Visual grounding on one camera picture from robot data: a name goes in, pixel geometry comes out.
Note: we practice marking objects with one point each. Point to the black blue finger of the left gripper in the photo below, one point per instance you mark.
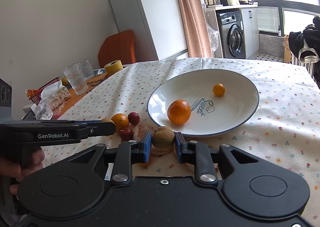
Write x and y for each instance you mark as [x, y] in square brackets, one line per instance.
[95, 128]

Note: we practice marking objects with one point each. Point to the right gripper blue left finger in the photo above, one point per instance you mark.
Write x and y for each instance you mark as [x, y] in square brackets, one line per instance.
[126, 155]

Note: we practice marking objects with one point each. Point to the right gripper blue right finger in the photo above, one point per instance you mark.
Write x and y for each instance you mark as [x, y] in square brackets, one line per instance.
[200, 156]

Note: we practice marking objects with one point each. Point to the dark red plum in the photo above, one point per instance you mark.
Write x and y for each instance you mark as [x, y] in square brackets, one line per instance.
[126, 134]
[133, 118]

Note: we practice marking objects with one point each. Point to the peeled pomelo segment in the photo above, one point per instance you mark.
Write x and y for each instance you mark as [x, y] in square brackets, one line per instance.
[141, 129]
[159, 152]

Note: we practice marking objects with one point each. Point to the brown longan fruit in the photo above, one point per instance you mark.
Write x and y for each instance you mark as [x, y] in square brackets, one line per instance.
[163, 138]

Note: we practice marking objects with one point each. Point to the pale longan fruit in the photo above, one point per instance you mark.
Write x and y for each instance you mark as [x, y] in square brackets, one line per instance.
[106, 119]

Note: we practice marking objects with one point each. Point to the small orange kumquat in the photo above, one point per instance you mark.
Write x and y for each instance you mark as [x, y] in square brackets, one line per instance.
[144, 164]

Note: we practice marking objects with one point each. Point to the person's left hand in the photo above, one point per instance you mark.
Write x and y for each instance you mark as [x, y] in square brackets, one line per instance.
[14, 170]

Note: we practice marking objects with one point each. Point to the mandarin on tablecloth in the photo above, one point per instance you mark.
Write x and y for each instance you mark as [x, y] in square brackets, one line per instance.
[121, 121]

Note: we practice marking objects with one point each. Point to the white plate with blue rim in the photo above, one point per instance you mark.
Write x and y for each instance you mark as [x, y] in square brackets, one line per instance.
[210, 115]

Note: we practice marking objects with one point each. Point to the large mandarin in plate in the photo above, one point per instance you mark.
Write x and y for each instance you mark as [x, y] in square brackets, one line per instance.
[179, 112]

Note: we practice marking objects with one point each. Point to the snack bag with nuts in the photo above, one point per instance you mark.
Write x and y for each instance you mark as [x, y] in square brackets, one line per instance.
[49, 99]

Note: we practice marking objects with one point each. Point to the clear drinking glass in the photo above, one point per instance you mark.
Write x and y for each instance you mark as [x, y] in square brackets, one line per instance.
[86, 69]
[75, 78]

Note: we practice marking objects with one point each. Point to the yellow tape roll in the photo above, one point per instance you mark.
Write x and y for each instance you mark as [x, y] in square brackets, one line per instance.
[113, 67]

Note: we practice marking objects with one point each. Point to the small kumquat in plate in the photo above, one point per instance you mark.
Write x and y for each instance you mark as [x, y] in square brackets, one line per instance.
[218, 90]

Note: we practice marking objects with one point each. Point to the orange chair back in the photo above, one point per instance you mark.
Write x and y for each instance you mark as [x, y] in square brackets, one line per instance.
[120, 46]

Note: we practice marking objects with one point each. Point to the floral white tablecloth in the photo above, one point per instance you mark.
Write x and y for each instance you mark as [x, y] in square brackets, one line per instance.
[284, 129]

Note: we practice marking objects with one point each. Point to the crumpled clear plastic bag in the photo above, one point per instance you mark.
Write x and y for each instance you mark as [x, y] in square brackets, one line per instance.
[214, 39]

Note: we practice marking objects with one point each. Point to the peach curtain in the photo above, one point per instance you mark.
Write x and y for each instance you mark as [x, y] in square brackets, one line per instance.
[195, 29]

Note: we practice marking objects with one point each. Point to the silver washing machine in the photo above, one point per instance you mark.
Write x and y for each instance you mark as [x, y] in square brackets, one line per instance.
[231, 33]

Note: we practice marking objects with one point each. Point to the white refrigerator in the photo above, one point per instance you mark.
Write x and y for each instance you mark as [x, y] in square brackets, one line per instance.
[157, 27]

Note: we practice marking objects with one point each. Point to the white cabinet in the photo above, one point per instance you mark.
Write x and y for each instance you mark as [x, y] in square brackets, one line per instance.
[251, 32]

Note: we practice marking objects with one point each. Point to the black clothes pile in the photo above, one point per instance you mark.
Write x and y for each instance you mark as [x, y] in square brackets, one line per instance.
[305, 46]

